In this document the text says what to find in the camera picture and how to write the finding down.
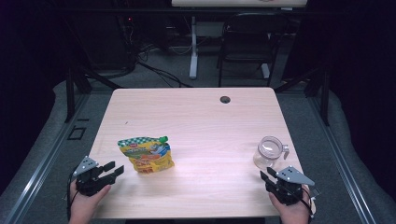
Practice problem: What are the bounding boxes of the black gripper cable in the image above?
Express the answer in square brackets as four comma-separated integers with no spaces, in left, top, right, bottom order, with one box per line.
[300,188,315,218]
[65,172,78,220]

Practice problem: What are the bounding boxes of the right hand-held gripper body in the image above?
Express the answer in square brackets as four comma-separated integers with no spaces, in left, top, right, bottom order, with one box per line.
[264,165,316,206]

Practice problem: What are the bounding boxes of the black frame stand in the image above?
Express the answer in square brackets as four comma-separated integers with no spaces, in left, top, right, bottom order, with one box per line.
[64,66,122,123]
[274,66,331,127]

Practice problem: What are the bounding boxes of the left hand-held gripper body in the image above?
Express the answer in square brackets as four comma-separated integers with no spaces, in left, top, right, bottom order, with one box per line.
[73,156,118,197]

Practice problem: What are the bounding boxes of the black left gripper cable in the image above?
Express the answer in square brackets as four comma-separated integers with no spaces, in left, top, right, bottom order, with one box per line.
[65,172,78,220]

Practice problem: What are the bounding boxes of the dark equipment with red light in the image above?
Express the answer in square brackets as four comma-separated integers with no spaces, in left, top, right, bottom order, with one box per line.
[116,15,138,71]

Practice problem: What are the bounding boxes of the metal floor rail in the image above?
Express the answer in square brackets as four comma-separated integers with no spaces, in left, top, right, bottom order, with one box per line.
[3,92,90,224]
[306,92,377,224]

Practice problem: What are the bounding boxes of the clear glass jar with lid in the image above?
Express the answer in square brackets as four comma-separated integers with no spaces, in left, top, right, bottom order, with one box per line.
[252,135,290,171]

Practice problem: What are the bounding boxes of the yellow pouch with green cap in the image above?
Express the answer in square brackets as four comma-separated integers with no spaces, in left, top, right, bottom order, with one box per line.
[117,135,176,175]

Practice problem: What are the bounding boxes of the person's right hand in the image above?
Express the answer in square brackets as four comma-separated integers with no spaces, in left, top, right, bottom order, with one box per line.
[269,186,312,224]

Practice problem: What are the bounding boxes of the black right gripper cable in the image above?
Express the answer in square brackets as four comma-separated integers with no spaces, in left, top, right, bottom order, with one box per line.
[300,188,315,218]

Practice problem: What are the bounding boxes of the person's left hand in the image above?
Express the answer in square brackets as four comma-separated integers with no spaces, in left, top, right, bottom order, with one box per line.
[68,181,112,220]

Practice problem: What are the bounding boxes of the black folding chair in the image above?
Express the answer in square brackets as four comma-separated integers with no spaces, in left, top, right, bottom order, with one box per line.
[217,12,290,88]

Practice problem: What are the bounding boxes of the black floor cables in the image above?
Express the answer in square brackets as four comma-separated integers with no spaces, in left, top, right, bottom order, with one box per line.
[136,60,194,89]

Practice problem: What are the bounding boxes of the white desk leg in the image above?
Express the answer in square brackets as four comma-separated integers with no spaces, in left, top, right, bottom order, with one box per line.
[189,16,199,80]

